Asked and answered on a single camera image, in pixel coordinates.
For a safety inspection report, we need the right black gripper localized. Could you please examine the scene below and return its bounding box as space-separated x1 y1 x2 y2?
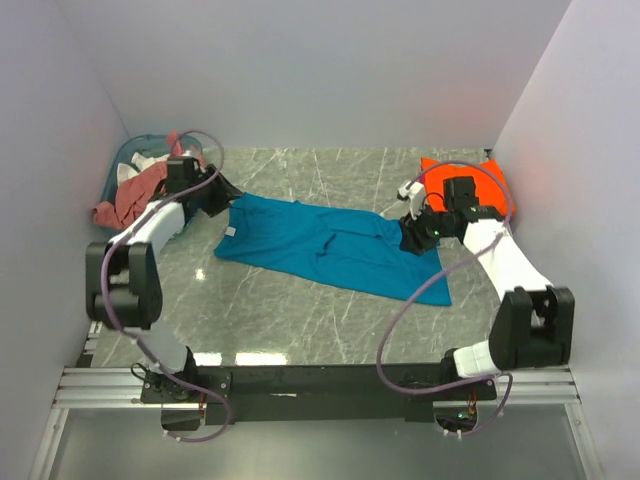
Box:
398 199 455 256

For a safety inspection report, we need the teal blue t shirt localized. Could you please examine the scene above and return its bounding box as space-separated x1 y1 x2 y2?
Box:
214 193 442 300

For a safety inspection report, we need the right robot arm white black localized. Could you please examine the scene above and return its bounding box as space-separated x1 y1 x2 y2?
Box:
397 176 575 399

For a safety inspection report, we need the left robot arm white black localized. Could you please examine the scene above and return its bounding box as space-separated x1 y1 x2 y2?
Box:
85 154 241 402

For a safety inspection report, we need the teal plastic basket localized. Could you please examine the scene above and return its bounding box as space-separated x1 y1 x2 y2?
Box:
99 131 204 236

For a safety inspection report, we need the salmon pink t shirt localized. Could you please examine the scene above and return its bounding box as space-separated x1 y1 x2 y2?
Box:
91 129 206 231

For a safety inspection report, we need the folded orange t shirt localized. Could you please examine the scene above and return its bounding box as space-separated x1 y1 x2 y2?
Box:
421 159 516 217

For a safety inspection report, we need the white garment in basket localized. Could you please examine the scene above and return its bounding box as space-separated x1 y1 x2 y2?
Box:
116 152 169 186

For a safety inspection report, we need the black base beam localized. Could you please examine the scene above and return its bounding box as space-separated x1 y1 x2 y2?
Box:
140 363 497 425

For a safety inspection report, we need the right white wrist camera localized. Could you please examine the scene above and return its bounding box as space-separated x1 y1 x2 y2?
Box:
397 181 426 220

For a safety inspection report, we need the aluminium frame rail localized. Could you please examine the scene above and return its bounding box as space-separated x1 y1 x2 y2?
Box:
52 368 143 409

